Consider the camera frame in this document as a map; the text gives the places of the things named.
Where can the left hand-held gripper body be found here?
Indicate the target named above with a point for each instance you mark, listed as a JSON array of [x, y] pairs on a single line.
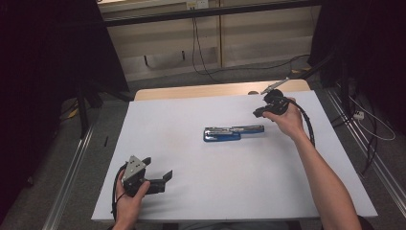
[[134, 169]]

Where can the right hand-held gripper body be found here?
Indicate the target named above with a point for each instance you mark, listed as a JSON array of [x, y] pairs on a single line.
[[277, 102]]

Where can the blue stapler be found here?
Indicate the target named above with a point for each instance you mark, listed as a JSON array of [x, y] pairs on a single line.
[[223, 133]]

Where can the person's right hand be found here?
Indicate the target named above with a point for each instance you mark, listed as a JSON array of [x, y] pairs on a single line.
[[290, 121]]

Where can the person's left hand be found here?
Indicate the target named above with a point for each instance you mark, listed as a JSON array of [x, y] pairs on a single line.
[[127, 207]]

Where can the small black stick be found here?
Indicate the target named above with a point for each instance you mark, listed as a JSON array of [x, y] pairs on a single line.
[[106, 141]]

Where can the white table mat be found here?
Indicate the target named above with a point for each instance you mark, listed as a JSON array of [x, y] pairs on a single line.
[[198, 191]]

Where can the beige wooden cabinet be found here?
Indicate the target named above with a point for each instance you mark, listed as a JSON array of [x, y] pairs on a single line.
[[255, 41]]

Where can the black metal stand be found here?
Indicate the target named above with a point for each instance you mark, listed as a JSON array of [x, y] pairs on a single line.
[[83, 111]]

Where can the white power strip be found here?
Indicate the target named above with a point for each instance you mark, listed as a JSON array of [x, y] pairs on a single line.
[[358, 115]]

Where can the person's grey clothing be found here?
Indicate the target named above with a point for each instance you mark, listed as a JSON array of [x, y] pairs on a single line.
[[233, 225]]

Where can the black curtain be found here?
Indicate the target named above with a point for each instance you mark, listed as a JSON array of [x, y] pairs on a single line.
[[48, 64], [367, 48]]

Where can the black horizontal bar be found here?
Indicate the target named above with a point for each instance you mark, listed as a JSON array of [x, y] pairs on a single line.
[[204, 12]]

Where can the aluminium floor rail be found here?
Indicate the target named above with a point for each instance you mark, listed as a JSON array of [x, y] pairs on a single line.
[[68, 179], [376, 163]]

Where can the white wall socket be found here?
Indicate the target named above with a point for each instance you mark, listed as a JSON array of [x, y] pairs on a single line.
[[197, 4]]

